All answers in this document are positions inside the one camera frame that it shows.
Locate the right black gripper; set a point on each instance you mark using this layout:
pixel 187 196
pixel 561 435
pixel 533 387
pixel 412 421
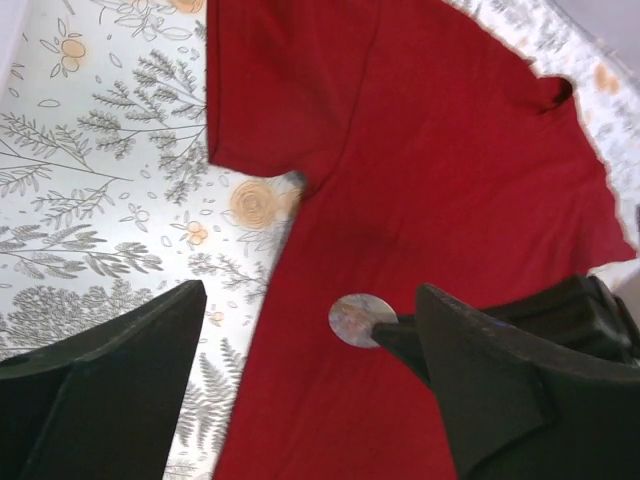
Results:
pixel 579 313

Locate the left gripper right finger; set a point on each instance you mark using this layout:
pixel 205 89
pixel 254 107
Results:
pixel 516 406

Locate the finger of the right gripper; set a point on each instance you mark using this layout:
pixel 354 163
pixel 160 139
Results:
pixel 401 340

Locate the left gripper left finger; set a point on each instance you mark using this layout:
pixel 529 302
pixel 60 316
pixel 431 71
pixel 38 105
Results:
pixel 104 403

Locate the round patterned brooch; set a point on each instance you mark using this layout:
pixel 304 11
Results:
pixel 353 317

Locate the red t-shirt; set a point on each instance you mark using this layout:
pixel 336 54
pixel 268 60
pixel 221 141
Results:
pixel 432 154

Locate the floral tablecloth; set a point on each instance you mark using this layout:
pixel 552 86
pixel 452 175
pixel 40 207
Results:
pixel 109 196

